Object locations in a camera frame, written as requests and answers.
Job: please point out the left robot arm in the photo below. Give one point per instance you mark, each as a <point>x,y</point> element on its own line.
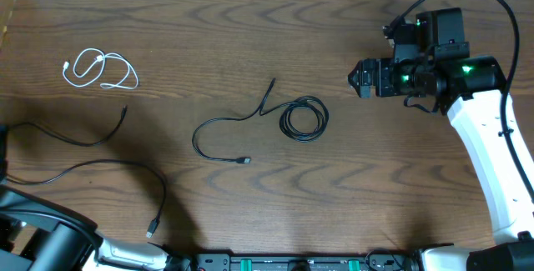
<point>39,235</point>

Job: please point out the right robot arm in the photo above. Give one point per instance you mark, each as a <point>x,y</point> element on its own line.
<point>432,58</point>

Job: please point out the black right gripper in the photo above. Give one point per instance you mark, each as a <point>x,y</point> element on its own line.
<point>383,67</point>

